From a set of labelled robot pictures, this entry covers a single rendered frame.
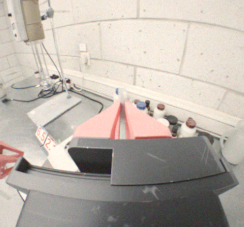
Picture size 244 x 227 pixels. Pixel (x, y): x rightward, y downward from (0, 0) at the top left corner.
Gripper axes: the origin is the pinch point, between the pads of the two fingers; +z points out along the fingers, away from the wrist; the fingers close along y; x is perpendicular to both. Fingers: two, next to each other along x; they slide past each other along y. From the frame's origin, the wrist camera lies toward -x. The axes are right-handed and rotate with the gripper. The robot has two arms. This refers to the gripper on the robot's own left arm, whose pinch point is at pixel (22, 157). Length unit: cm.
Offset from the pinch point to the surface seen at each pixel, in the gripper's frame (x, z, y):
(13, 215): 19.6, -3.0, -5.4
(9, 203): 19.6, -2.8, -1.3
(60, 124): -1.5, 22.1, 19.3
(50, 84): -17.0, 16.0, 34.4
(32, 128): 7.1, 12.1, 28.5
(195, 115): -34, 48, -31
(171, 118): -28, 44, -22
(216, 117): -37, 48, -40
